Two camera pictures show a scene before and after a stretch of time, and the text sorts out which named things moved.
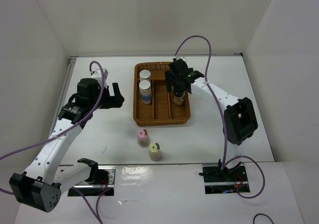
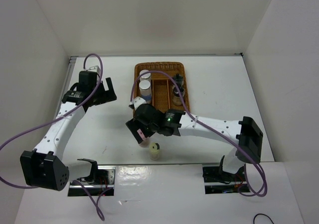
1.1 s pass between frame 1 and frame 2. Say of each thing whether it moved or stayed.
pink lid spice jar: stayed
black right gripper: moved
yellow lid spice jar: stayed
